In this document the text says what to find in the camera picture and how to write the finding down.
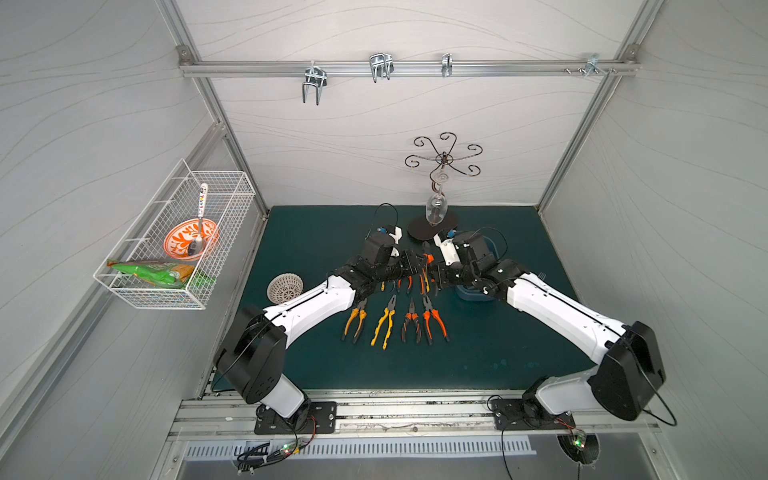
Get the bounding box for orange black diagonal cutters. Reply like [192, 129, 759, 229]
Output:
[421, 241, 434, 294]

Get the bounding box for deli yellow long nose pliers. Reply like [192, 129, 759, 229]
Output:
[370, 294, 397, 350]

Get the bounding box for yellow handled end nippers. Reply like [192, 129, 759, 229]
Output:
[341, 298, 368, 344]

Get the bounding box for orange striped black pliers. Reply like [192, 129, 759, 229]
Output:
[401, 299, 422, 344]

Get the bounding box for small orange pliers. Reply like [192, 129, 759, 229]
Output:
[421, 293, 450, 346]

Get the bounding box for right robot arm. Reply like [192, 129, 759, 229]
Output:
[429, 232, 666, 421]

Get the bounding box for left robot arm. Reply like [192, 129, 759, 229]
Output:
[215, 231, 427, 429]

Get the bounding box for blue storage box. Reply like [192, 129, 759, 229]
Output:
[455, 235, 499, 302]

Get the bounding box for black metal glass stand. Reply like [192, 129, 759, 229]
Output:
[404, 131, 483, 241]

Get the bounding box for clear wine glass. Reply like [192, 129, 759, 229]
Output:
[425, 192, 448, 226]

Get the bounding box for white perforated bowl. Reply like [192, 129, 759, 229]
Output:
[266, 273, 304, 304]

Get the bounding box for orange patterned plate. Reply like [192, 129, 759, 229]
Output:
[162, 218, 220, 261]

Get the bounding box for green plastic package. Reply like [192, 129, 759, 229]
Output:
[106, 260, 217, 289]

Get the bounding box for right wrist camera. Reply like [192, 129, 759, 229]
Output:
[433, 234, 460, 266]

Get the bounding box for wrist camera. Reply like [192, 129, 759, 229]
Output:
[377, 225, 402, 257]
[433, 234, 460, 266]

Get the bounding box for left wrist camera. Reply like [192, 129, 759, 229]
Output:
[377, 225, 402, 257]

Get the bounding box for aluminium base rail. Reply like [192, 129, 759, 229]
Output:
[167, 389, 661, 443]

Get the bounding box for white handled utensil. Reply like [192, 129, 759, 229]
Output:
[187, 183, 209, 257]

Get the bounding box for white wire basket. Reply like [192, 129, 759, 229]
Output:
[93, 160, 255, 310]

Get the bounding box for aluminium hanging rail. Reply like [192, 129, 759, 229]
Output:
[180, 59, 641, 79]

